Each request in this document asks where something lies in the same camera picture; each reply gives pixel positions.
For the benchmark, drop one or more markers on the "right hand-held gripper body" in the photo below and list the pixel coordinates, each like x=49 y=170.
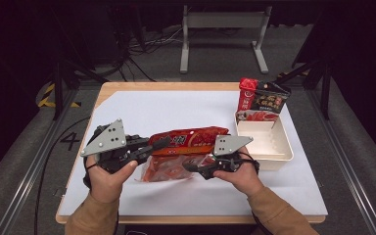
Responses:
x=230 y=145

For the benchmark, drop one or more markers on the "aluminium rail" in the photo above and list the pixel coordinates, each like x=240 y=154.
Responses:
x=349 y=176
x=29 y=176

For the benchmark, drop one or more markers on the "black tripod stand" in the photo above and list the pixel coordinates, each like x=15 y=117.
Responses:
x=58 y=84
x=324 y=84

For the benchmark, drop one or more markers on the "red black hotpot packet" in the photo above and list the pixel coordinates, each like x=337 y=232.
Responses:
x=267 y=101

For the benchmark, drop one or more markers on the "person's left hand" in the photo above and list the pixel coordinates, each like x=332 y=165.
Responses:
x=109 y=182

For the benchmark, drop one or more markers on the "person's right hand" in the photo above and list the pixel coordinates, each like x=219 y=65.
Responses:
x=244 y=179

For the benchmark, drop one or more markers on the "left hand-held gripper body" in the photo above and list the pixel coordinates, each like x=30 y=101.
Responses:
x=109 y=138

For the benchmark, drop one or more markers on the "grey metal stand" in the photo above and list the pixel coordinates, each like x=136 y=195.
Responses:
x=223 y=20

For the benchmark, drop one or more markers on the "white paper mat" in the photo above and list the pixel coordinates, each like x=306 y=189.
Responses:
x=192 y=196

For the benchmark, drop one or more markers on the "white plastic box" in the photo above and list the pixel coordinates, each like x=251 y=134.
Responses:
x=267 y=143

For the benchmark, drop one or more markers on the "yellow black striped tape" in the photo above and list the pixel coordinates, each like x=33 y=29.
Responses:
x=48 y=94

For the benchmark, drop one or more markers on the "wooden table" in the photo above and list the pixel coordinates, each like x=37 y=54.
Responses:
x=176 y=85

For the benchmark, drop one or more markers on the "orange clear snack packet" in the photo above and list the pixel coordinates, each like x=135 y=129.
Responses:
x=189 y=140

